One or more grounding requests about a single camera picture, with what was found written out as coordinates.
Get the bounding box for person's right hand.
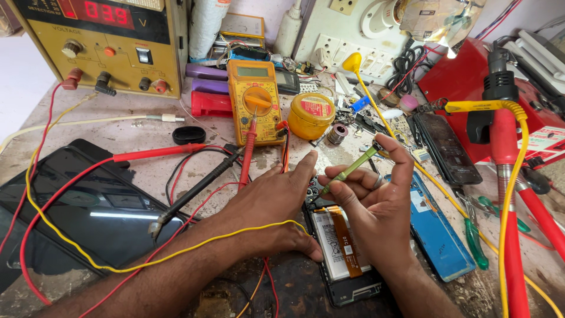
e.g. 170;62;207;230
318;132;418;274

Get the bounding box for green precision screwdriver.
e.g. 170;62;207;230
319;140;385;197

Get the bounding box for black banana plug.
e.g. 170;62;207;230
94;71;118;97

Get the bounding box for blue phone back cover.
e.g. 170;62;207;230
383;171;478;283

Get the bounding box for heap of small phone parts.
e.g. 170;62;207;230
333;71;431;164

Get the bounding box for large black tablet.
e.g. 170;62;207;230
0;139;191;293

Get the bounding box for stack of white devices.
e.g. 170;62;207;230
502;28;565;96

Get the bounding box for black probe lead wire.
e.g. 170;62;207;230
165;145;249;209

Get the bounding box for foil covered lamp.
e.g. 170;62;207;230
398;0;487;59

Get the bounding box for stack of boxes and boards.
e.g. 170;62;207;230
189;12;283;68

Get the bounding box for white round plug adapter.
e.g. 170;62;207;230
359;0;401;40

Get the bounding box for black and red hot air gun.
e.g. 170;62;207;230
465;46;531;318

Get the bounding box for solder wire spool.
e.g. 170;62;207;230
327;123;350;146

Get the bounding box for red hose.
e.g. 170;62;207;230
514;174;565;262

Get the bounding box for black multimeter probe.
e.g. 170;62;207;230
147;148;244;239

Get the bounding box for green handled pliers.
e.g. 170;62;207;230
452;185;490;271

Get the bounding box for white cable with plug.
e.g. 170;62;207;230
0;113;186;152

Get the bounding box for red multimeter probe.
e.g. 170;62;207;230
237;112;259;191
112;143;208;163

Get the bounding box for yellow bench power supply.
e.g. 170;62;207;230
12;0;189;100

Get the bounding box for small blue component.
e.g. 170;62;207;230
348;95;372;112

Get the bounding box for black smartphone with dark screen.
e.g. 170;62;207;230
412;112;483;186

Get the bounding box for red rework station box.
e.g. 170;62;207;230
417;37;565;165

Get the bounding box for red plastic holder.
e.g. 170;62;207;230
190;90;234;118

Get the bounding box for red banana plug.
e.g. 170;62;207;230
60;67;84;91

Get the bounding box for thin yellow wire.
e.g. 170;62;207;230
24;92;312;274

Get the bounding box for red probe lead wire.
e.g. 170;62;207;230
19;155;116;307
79;181;242;318

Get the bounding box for white wall switchboard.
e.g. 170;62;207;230
293;0;425;87

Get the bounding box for small black meter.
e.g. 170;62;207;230
274;67;301;96

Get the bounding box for person's left hand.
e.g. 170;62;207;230
219;150;325;264

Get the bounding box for pink round cap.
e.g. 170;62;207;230
399;94;419;112

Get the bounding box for red and orange wires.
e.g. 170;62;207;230
235;256;280;318

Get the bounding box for green handled cutters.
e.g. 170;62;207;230
468;194;532;234

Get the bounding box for thin red wire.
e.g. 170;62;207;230
0;82;63;255

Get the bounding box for yellow capped thin cable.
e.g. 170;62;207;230
342;52;565;318

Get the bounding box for purple plastic case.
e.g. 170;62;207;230
185;63;230;82
192;78;230;95

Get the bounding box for coiled black cable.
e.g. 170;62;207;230
386;43;427;99

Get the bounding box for yellow digital multimeter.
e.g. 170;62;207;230
226;59;288;148

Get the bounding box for black oval cap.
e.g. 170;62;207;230
172;126;207;146

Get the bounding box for red and white carton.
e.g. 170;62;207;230
516;125;565;169

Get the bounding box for yellow round paste tin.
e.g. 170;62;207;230
287;92;336;141

